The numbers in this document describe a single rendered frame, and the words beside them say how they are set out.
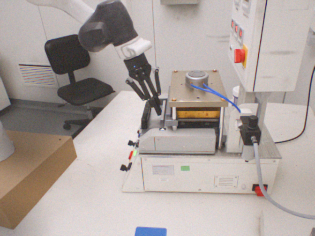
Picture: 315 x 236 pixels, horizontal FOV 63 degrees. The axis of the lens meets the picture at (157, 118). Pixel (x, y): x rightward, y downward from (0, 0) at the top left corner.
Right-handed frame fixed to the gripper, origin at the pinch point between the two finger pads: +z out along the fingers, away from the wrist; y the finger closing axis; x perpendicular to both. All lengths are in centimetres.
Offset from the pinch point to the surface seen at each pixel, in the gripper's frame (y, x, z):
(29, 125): 188, -149, 41
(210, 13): -33, -149, 3
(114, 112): 37, -44, 16
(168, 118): -5.5, 12.6, -0.1
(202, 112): -16.0, 10.2, 2.8
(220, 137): -19.1, 13.2, 12.0
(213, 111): -19.7, 10.2, 3.6
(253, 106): -31.2, 15.2, 3.3
